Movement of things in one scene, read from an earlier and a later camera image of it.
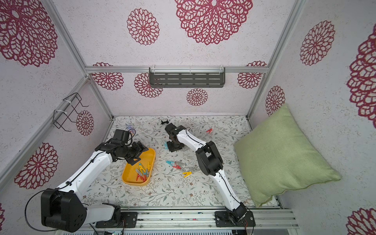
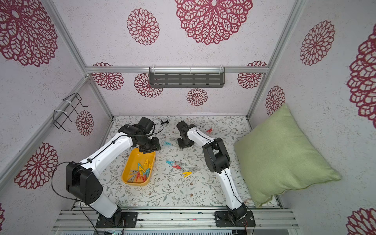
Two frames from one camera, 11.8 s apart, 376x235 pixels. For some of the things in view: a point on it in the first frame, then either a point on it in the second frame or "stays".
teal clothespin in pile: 171,162 stays
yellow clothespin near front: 187,174 stays
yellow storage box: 129,174 stays
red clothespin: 143,179 stays
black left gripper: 140,148 to 156,146
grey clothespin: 138,172 to 131,179
